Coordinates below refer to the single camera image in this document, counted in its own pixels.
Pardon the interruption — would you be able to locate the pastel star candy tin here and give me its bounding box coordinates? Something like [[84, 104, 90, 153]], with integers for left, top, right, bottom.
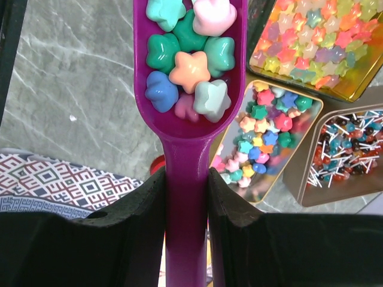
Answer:
[[209, 79, 324, 203]]

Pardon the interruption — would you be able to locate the lollipop tin box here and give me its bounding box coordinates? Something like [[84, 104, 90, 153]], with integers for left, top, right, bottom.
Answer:
[[283, 104, 382, 207]]

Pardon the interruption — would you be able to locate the red jar lid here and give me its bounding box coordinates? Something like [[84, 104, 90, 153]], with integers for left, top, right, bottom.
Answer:
[[150, 155, 166, 175]]

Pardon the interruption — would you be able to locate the purple plastic scoop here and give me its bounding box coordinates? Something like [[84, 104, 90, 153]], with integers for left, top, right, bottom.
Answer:
[[133, 1, 248, 286]]

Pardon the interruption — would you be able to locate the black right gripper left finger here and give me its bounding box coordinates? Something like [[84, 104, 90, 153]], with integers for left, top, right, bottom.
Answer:
[[1, 169, 166, 286]]

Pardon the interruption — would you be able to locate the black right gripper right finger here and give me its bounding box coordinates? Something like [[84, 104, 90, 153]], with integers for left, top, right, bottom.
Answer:
[[208, 169, 382, 286]]

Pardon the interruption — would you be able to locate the patterned placemat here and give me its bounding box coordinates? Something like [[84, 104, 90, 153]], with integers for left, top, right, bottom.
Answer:
[[1, 148, 143, 219]]

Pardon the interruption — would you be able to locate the translucent star candy tin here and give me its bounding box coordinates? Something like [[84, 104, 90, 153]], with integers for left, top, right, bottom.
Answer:
[[247, 1, 382, 102]]

